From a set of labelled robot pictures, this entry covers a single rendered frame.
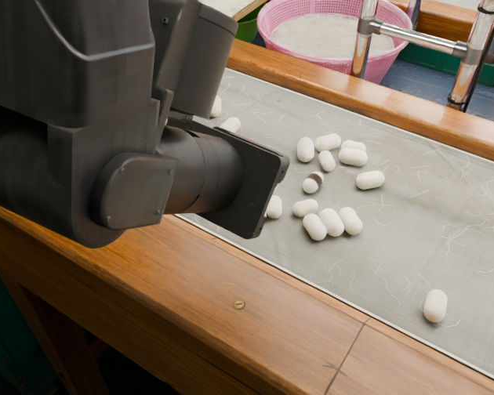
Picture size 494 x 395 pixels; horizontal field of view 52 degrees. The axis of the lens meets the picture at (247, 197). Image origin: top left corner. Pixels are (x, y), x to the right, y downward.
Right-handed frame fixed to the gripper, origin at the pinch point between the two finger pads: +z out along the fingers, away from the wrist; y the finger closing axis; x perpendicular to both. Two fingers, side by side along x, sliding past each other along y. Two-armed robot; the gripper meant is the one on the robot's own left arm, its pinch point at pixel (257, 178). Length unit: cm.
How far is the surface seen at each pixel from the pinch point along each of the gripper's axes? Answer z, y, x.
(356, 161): 21.3, -2.8, -4.1
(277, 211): 11.1, 1.0, 4.1
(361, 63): 32.5, 4.7, -17.5
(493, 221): 22.5, -20.0, -3.6
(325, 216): 12.4, -4.2, 2.5
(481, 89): 56, -10, -23
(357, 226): 13.1, -7.7, 2.2
